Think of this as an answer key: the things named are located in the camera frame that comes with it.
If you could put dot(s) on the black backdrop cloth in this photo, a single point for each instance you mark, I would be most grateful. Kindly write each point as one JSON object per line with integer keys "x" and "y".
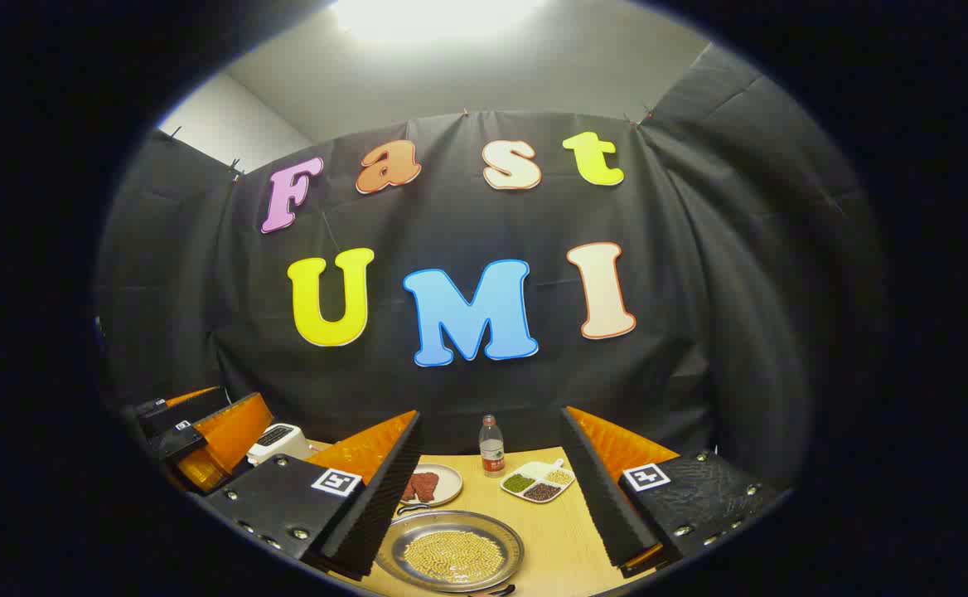
{"x": 467, "y": 390}

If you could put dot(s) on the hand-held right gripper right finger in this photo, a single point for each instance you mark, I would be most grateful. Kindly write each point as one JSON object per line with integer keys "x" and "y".
{"x": 596, "y": 489}

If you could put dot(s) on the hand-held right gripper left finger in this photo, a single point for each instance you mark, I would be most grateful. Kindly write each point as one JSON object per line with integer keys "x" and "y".
{"x": 380, "y": 497}

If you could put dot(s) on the clear plastic water bottle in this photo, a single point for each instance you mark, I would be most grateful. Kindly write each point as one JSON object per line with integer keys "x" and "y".
{"x": 491, "y": 452}

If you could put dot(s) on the pile of soybeans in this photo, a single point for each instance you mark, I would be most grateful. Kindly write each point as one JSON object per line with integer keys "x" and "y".
{"x": 451, "y": 555}

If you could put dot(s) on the white round plate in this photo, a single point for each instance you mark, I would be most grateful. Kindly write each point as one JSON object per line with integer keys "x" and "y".
{"x": 449, "y": 481}

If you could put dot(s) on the white toaster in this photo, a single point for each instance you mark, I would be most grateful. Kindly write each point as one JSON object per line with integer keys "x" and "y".
{"x": 277, "y": 444}

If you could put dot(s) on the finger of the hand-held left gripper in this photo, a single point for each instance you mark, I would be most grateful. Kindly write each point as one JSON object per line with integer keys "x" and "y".
{"x": 186, "y": 406}
{"x": 227, "y": 435}

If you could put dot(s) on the white divided bean dish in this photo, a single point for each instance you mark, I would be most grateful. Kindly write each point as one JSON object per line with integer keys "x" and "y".
{"x": 538, "y": 482}

